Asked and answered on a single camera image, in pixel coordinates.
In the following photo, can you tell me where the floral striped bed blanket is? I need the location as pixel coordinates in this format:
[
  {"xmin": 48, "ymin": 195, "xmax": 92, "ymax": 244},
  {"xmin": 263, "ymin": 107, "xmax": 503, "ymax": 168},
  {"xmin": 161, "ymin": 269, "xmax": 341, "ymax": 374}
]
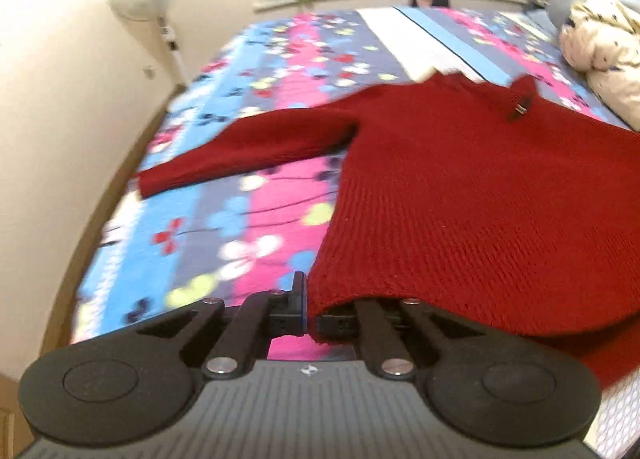
[{"xmin": 70, "ymin": 5, "xmax": 640, "ymax": 459}]

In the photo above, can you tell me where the red knit sweater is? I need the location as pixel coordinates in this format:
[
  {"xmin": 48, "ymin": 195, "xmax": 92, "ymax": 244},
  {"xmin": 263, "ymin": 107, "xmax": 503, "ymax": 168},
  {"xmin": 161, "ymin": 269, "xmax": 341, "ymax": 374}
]
[{"xmin": 138, "ymin": 74, "xmax": 639, "ymax": 385}]

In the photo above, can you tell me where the white standing fan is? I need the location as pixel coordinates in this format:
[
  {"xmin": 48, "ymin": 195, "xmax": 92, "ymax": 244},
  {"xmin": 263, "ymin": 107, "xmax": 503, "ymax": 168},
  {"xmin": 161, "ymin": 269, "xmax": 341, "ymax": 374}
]
[{"xmin": 107, "ymin": 0, "xmax": 191, "ymax": 89}]

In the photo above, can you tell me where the cream star-print duvet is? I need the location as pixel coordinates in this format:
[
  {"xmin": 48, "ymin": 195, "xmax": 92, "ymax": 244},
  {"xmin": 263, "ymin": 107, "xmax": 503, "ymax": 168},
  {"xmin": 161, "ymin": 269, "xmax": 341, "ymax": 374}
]
[{"xmin": 559, "ymin": 0, "xmax": 639, "ymax": 131}]

